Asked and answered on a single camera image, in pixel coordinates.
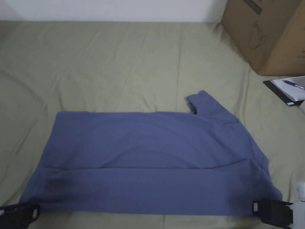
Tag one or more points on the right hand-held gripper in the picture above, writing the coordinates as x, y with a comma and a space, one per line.
299, 210

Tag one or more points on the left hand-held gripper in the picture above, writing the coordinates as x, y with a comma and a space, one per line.
1, 211

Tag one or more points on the blue shirt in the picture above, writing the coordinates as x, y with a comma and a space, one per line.
147, 143

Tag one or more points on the white paper sheets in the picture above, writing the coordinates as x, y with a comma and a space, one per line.
293, 93

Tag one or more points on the black clipboard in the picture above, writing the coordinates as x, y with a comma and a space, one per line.
276, 91

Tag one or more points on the blue pen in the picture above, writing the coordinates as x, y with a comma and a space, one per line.
289, 83

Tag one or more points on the bed with pale green sheet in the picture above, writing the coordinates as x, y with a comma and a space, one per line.
114, 59

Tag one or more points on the brown cardboard carton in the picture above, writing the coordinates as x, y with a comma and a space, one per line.
264, 31

